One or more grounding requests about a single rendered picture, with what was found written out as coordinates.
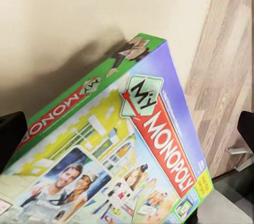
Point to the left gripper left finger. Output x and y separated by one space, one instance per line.
12 129

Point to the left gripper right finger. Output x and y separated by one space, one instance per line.
246 128

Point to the desk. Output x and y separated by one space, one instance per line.
219 206

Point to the bed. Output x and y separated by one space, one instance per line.
47 46

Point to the board game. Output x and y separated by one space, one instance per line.
118 147

